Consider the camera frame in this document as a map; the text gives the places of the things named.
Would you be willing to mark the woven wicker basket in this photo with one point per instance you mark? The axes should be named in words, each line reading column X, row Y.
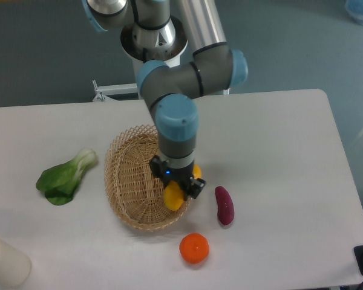
column 135, row 196

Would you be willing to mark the purple sweet potato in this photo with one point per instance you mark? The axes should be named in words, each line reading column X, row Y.
column 225, row 206

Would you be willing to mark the blue plastic bag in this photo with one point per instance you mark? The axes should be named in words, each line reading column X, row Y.
column 355, row 9

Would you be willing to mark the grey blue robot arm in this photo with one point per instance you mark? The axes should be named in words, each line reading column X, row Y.
column 181, row 59

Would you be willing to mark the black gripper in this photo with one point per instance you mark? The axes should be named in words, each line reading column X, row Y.
column 184, row 177

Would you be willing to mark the green bok choy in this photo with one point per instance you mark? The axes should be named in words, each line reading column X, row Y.
column 59, row 183

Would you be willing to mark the orange tangerine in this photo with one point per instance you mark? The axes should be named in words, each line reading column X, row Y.
column 194, row 248

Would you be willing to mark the yellow mango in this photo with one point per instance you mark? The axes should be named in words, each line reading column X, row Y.
column 174, row 196

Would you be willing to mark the cream cylindrical bottle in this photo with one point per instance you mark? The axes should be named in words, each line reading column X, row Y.
column 15, row 266

